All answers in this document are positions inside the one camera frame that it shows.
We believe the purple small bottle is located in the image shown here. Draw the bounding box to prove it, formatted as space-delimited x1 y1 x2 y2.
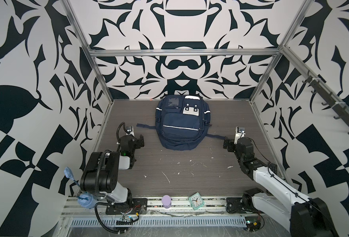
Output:
161 195 171 209

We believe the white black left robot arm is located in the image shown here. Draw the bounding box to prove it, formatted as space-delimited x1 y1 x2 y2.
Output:
80 135 144 208

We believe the teal small alarm clock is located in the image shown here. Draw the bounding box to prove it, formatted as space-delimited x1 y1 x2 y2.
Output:
188 193 205 210

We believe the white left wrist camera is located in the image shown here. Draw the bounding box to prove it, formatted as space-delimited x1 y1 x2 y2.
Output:
125 126 135 136

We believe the small circuit board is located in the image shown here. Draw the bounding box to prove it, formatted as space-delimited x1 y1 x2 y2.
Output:
245 218 264 233
116 216 139 225

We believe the small circuit board left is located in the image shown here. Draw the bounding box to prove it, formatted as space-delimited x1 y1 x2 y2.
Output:
116 216 139 225

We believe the small circuit board right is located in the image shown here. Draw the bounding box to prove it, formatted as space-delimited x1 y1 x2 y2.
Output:
245 218 264 233

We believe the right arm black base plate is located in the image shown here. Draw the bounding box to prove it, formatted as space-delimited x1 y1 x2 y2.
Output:
226 196 260 214

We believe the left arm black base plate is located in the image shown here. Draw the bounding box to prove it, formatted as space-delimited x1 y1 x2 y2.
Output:
105 198 148 215

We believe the light blue water bottle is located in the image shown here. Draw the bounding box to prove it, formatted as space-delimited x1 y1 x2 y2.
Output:
64 167 97 209

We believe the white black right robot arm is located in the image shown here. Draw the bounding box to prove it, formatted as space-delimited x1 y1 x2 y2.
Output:
223 137 338 237

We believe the black corrugated cable conduit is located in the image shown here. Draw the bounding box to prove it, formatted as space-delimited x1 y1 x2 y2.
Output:
94 201 120 234

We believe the white slotted cable duct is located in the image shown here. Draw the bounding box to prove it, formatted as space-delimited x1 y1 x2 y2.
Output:
71 216 246 228

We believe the black tv remote control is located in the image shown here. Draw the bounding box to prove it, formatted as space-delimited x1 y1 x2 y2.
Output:
268 163 278 175

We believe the navy blue school backpack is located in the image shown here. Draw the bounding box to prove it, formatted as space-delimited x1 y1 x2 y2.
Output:
137 95 225 151

